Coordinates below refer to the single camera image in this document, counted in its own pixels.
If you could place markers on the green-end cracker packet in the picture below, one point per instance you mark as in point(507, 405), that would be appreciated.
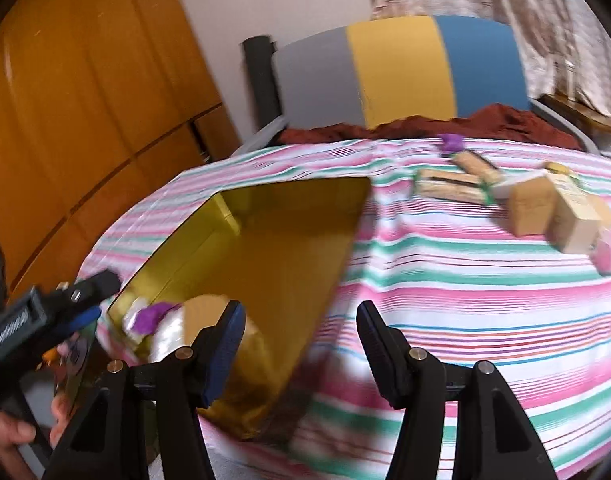
point(448, 185)

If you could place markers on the purple wrapped snack packet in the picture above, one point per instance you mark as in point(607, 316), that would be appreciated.
point(148, 317)

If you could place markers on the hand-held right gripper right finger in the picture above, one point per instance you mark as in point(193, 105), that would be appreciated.
point(373, 340)

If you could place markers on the gold tin box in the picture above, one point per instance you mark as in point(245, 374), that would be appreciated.
point(285, 240)

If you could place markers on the tan box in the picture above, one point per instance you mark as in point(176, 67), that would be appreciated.
point(578, 222)
point(528, 205)

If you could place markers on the red-brown cloth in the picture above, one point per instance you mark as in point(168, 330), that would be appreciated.
point(495, 122)

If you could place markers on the person's left hand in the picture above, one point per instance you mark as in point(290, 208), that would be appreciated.
point(5, 440)

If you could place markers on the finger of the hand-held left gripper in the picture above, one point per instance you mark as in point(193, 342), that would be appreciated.
point(93, 284)
point(83, 320)

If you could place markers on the wooden desk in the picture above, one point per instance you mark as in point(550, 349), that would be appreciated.
point(585, 112)

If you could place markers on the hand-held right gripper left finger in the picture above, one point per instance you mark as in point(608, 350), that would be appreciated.
point(225, 360)

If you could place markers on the pink round object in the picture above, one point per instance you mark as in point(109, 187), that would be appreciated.
point(609, 257)

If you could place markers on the purple-end cracker packet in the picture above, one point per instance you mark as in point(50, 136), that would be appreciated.
point(473, 164)

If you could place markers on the grey yellow blue chair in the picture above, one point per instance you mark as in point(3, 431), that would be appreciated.
point(395, 70)

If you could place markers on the orange wooden wardrobe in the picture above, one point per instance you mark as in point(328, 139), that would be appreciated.
point(85, 85)

